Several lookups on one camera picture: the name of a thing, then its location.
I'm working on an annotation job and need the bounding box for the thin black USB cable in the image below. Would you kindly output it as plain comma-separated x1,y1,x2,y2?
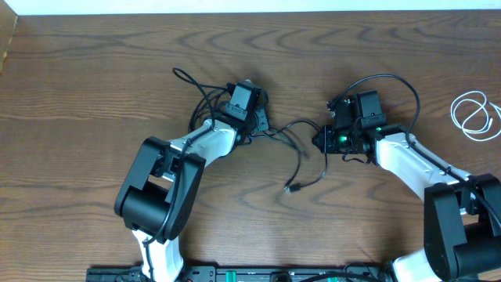
250,127,310,192

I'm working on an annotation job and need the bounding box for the white USB cable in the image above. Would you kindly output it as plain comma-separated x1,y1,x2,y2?
449,90,501,143

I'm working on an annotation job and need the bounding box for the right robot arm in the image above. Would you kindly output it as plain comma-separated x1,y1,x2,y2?
312,90,500,281

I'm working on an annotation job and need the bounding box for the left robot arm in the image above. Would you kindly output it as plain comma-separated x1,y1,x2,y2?
114,80,269,281

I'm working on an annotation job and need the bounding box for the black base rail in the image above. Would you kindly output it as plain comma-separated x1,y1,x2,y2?
85,265,394,282

